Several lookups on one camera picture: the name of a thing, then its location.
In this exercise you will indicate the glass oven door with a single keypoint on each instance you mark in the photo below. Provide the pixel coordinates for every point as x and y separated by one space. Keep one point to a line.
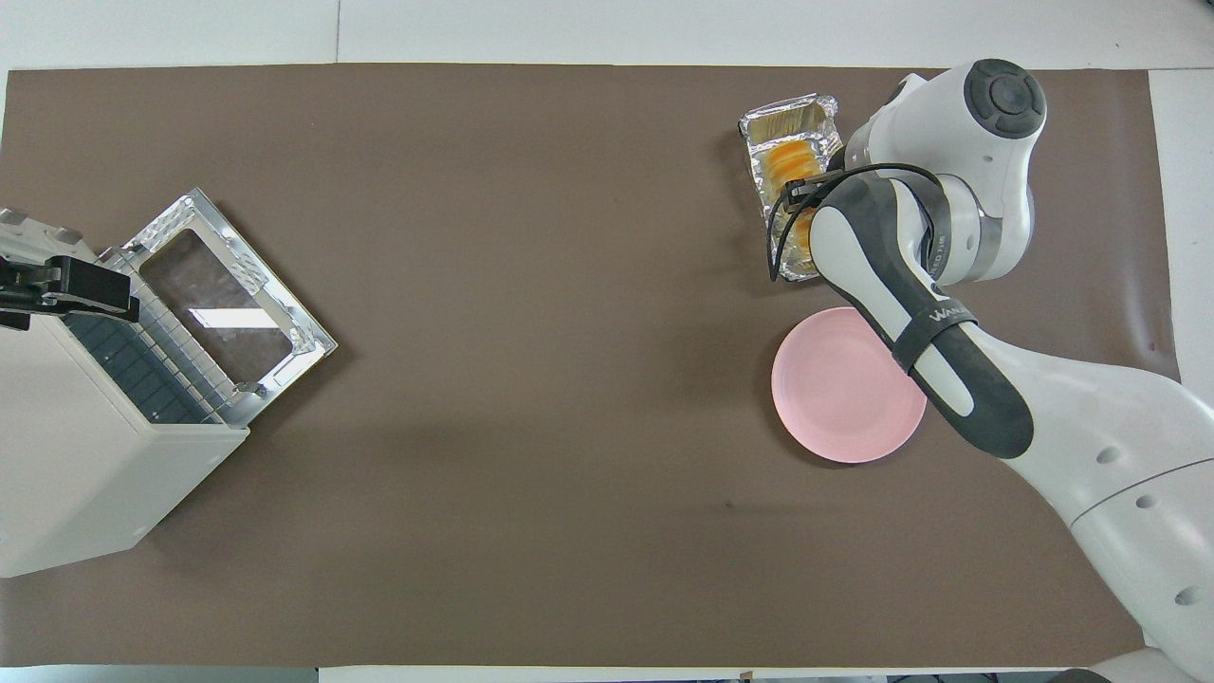
261 275

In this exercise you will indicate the cream toaster oven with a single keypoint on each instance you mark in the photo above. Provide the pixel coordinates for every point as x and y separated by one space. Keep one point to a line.
85 474

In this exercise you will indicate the aluminium foil baking tray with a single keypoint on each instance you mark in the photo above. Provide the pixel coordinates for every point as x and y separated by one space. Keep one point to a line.
787 119

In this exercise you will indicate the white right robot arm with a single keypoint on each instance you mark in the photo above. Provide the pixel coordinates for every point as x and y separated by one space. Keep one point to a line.
1091 446

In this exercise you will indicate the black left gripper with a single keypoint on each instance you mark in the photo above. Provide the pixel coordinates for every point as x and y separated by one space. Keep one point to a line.
28 289

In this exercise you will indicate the yellow sliced bread loaf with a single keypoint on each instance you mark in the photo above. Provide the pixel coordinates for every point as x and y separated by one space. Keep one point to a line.
792 161

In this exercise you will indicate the brown paper table mat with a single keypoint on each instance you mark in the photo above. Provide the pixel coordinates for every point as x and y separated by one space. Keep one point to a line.
522 285

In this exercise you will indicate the pink round plate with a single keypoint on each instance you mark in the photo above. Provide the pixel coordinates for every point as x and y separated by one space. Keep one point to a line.
835 398

